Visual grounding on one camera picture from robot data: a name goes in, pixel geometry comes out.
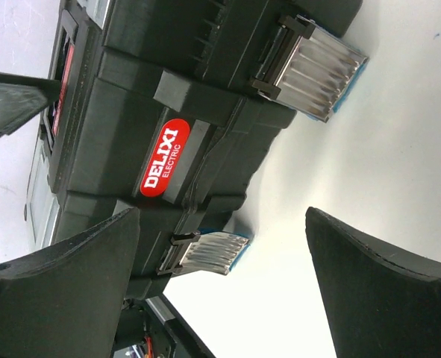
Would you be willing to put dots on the black plastic toolbox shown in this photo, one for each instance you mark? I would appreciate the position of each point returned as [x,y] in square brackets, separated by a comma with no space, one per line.
[171,107]

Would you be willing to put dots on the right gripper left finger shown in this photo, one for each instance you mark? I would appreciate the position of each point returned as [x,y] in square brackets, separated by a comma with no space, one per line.
[65,300]

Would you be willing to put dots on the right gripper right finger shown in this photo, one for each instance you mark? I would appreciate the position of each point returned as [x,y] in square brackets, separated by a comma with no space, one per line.
[380,300]

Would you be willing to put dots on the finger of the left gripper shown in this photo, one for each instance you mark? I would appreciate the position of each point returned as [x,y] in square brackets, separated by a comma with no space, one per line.
[22,98]

